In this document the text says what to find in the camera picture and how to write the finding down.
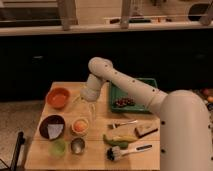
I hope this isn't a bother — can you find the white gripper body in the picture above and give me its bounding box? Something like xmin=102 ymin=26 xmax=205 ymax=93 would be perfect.
xmin=80 ymin=74 xmax=104 ymax=102

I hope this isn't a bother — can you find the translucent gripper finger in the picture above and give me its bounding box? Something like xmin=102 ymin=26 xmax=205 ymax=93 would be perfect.
xmin=72 ymin=95 xmax=82 ymax=104
xmin=89 ymin=103 xmax=96 ymax=121

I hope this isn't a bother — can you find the red orange apple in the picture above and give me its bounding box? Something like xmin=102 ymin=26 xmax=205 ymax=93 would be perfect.
xmin=73 ymin=120 xmax=88 ymax=132

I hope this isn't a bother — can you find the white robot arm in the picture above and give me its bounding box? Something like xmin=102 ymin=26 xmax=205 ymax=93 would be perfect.
xmin=80 ymin=57 xmax=213 ymax=171

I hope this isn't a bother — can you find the white paper cup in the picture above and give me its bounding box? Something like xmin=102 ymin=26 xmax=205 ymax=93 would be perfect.
xmin=71 ymin=117 xmax=89 ymax=136

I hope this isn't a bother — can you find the small metal cup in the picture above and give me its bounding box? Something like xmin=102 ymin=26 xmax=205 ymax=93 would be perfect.
xmin=71 ymin=138 xmax=85 ymax=154

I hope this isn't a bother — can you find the green plastic cup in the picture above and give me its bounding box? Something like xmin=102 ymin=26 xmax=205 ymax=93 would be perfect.
xmin=50 ymin=139 xmax=66 ymax=157

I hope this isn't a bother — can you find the orange bowl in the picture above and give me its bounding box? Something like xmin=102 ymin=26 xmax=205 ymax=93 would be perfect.
xmin=45 ymin=87 xmax=70 ymax=109

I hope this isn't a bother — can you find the green tray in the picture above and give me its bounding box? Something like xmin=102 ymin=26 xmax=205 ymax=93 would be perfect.
xmin=108 ymin=83 xmax=149 ymax=114

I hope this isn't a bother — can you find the red grapes bunch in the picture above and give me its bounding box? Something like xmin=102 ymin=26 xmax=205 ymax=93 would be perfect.
xmin=114 ymin=97 xmax=135 ymax=108

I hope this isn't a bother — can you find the dark brown bowl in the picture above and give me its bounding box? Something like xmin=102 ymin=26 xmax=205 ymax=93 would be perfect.
xmin=39 ymin=115 xmax=65 ymax=140

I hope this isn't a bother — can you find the white folded napkin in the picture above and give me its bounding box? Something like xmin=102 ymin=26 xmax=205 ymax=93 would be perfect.
xmin=47 ymin=124 xmax=64 ymax=139

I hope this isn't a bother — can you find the yellow banana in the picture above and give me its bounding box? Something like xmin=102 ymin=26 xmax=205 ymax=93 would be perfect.
xmin=106 ymin=135 xmax=138 ymax=143

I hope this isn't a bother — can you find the green pepper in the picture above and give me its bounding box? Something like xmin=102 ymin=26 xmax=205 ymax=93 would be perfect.
xmin=103 ymin=134 xmax=129 ymax=149

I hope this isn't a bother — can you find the brown sponge block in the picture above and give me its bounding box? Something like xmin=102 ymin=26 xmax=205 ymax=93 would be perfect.
xmin=134 ymin=124 xmax=158 ymax=138

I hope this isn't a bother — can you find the wooden shelf counter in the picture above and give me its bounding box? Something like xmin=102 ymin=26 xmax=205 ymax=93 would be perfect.
xmin=0 ymin=21 xmax=213 ymax=36

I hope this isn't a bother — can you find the black chair frame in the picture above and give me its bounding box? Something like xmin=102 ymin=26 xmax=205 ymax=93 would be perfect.
xmin=0 ymin=131 xmax=25 ymax=171

